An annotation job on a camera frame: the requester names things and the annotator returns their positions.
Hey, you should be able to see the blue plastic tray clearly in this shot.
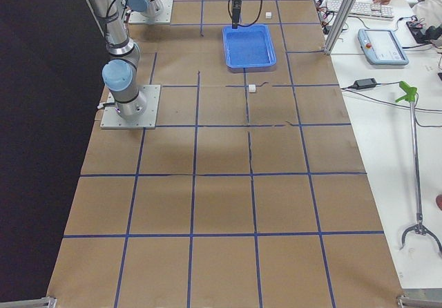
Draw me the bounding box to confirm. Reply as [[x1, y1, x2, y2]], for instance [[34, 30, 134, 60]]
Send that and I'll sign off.
[[222, 24, 277, 70]]

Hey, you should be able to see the white computer keyboard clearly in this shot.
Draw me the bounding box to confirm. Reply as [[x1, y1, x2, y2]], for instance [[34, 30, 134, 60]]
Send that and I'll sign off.
[[325, 0, 394, 21]]

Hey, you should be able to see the robot teach pendant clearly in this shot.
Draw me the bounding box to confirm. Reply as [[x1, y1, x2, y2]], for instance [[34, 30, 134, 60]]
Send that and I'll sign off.
[[357, 28, 409, 66]]

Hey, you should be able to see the black power adapter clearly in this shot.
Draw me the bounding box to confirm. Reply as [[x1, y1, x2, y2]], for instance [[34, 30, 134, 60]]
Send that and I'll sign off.
[[354, 78, 378, 90]]

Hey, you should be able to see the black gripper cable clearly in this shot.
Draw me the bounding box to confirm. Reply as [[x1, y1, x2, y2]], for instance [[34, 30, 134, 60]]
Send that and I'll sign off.
[[226, 0, 265, 28]]

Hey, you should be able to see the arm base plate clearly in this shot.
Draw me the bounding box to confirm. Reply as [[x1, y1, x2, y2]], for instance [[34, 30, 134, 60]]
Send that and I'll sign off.
[[128, 0, 173, 25], [100, 85, 161, 129]]

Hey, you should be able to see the aluminium frame post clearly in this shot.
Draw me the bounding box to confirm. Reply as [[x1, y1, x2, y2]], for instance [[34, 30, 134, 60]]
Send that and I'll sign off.
[[323, 0, 356, 55]]

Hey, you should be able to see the green handled reacher grabber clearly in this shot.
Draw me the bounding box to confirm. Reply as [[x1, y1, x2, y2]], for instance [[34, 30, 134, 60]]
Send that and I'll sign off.
[[395, 81, 441, 256]]

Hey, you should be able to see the metal corner bracket right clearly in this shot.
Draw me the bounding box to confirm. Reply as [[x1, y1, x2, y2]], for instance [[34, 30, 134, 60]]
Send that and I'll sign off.
[[396, 296, 442, 308]]

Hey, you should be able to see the metal corner bracket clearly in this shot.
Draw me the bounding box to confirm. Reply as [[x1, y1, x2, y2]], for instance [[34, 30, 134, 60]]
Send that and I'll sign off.
[[396, 296, 442, 308], [0, 296, 57, 308]]

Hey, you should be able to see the metal corner bracket left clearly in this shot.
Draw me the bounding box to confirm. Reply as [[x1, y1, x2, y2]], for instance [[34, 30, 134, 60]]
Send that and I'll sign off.
[[0, 296, 57, 308]]

